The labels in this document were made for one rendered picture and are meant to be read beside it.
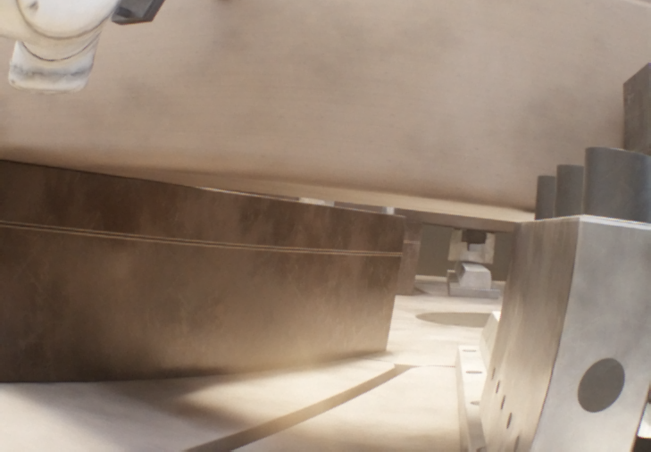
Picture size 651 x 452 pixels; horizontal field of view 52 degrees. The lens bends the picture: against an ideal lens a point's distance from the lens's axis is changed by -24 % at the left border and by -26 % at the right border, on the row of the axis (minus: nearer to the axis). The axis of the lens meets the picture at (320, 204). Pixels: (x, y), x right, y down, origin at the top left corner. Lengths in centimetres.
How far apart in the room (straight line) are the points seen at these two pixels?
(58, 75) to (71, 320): 79
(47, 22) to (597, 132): 58
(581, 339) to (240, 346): 134
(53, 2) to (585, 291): 35
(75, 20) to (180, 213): 111
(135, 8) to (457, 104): 33
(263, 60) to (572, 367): 54
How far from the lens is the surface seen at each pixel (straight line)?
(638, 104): 72
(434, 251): 673
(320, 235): 193
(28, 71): 59
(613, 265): 44
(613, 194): 45
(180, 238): 153
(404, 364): 212
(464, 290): 457
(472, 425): 121
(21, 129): 108
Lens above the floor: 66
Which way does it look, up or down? 1 degrees up
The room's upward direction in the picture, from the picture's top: 7 degrees clockwise
